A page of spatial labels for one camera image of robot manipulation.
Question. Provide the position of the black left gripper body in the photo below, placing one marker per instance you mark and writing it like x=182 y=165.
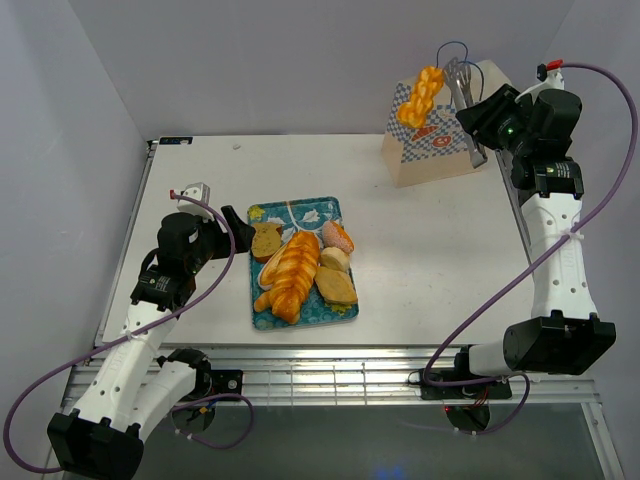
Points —
x=213 y=243

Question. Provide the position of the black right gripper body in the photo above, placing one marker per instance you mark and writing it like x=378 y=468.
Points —
x=519 y=138

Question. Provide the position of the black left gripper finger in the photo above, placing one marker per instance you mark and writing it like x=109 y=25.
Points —
x=232 y=218
x=243 y=236

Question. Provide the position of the metal tongs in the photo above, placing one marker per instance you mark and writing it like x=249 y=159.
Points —
x=457 y=77

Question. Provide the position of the orange twisted bread stick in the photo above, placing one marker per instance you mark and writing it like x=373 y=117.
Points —
x=413 y=113

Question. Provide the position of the pink sugared doughnut bread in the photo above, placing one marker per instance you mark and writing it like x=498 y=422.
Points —
x=335 y=236

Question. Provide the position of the small round pale bun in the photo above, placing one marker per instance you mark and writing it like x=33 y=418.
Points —
x=334 y=258

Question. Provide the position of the square brown sandwich bread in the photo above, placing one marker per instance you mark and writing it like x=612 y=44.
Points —
x=335 y=286

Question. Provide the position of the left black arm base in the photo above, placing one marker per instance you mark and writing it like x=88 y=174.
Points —
x=225 y=382

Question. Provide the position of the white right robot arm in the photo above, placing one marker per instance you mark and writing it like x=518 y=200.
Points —
x=564 y=334

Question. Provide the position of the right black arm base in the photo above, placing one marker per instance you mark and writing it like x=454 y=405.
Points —
x=436 y=391

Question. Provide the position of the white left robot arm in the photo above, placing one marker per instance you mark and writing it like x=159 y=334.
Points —
x=104 y=434

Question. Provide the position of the brown bread slice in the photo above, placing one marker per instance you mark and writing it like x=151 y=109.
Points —
x=266 y=241

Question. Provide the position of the checkered paper bag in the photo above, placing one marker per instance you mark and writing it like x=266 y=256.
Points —
x=437 y=150

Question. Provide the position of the large braided orange bread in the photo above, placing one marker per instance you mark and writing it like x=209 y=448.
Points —
x=294 y=277

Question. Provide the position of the white-edged hot dog bun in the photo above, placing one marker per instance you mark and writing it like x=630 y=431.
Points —
x=265 y=277

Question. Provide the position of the teal floral tray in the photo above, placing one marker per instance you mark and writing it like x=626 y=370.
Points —
x=293 y=216

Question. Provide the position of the small orange croissant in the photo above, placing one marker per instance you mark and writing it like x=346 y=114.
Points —
x=263 y=302

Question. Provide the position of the blue label sticker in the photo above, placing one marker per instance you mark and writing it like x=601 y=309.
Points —
x=175 y=141

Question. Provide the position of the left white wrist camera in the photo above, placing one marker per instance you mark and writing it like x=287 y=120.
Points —
x=189 y=199

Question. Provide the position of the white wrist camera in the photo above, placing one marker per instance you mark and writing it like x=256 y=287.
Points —
x=550 y=76
x=189 y=199

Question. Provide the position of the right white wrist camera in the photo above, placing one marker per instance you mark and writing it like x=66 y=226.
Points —
x=550 y=76

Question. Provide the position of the aluminium table frame rail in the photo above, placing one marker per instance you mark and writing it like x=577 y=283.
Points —
x=344 y=376

